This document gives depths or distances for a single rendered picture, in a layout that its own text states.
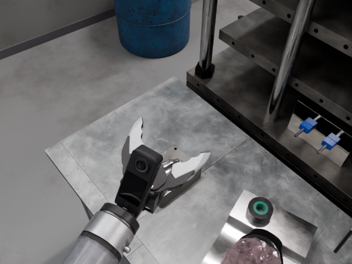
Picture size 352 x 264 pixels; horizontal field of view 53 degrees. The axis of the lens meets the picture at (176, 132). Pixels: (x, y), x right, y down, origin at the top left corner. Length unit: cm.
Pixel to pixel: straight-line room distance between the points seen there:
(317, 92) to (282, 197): 41
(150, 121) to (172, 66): 153
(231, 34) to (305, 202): 77
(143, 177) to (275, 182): 93
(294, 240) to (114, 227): 76
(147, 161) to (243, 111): 115
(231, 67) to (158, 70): 125
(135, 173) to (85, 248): 13
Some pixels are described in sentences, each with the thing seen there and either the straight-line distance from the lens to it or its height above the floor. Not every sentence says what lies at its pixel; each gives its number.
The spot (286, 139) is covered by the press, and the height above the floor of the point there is 79.
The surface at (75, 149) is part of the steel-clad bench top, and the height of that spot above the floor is 80.
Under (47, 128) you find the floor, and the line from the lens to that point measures 274.
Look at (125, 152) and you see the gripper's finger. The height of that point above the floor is 147.
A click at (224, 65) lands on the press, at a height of 78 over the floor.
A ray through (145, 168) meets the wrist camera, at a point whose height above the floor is 153.
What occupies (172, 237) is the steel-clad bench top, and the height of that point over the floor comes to 80.
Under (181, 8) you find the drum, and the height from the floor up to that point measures 42.
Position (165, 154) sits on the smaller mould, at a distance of 137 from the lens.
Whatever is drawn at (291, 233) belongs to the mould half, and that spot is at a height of 91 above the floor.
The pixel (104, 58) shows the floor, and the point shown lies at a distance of 319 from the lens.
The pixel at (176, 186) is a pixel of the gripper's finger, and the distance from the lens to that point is 61.
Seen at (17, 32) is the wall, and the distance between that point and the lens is 341.
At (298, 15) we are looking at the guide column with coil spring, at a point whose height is 132.
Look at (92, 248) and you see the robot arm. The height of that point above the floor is 147.
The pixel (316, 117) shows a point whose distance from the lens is 150.
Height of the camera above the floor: 198
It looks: 51 degrees down
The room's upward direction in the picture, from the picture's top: straight up
